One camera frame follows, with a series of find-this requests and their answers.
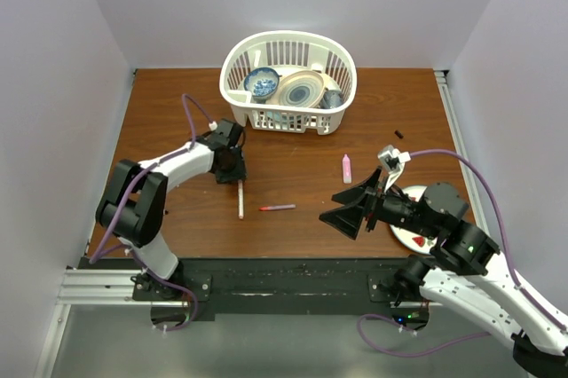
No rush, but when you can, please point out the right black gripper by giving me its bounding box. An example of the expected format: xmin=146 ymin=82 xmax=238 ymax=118
xmin=318 ymin=164 xmax=439 ymax=238

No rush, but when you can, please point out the white pink pen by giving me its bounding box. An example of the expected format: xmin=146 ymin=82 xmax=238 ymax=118
xmin=238 ymin=180 xmax=245 ymax=220

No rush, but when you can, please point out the red purple pen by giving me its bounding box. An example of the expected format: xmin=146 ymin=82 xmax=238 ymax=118
xmin=258 ymin=204 xmax=296 ymax=212

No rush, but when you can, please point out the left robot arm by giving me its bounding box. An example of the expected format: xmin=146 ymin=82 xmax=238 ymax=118
xmin=95 ymin=119 xmax=247 ymax=300

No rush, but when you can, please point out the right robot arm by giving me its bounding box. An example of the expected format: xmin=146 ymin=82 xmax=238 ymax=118
xmin=319 ymin=169 xmax=567 ymax=377

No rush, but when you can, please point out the watermelon pattern plate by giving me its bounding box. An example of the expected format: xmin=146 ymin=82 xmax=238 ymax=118
xmin=390 ymin=185 xmax=437 ymax=256

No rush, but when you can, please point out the blue patterned bowl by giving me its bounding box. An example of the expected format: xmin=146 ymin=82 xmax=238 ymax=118
xmin=243 ymin=67 xmax=280 ymax=100

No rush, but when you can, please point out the beige blue plate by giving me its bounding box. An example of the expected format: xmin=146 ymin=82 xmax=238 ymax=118
xmin=266 ymin=70 xmax=326 ymax=108

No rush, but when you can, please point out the dark blue cup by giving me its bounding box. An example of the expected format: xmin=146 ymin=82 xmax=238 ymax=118
xmin=319 ymin=90 xmax=343 ymax=109

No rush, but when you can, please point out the white plastic basket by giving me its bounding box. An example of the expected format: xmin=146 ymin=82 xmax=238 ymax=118
xmin=219 ymin=30 xmax=358 ymax=135

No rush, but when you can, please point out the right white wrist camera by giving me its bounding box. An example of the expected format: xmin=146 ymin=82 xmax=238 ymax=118
xmin=377 ymin=145 xmax=411 ymax=193

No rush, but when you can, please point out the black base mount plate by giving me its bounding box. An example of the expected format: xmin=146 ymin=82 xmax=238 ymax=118
xmin=79 ymin=256 xmax=449 ymax=324

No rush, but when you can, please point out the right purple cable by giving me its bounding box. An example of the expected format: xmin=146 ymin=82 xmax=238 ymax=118
xmin=357 ymin=148 xmax=568 ymax=359

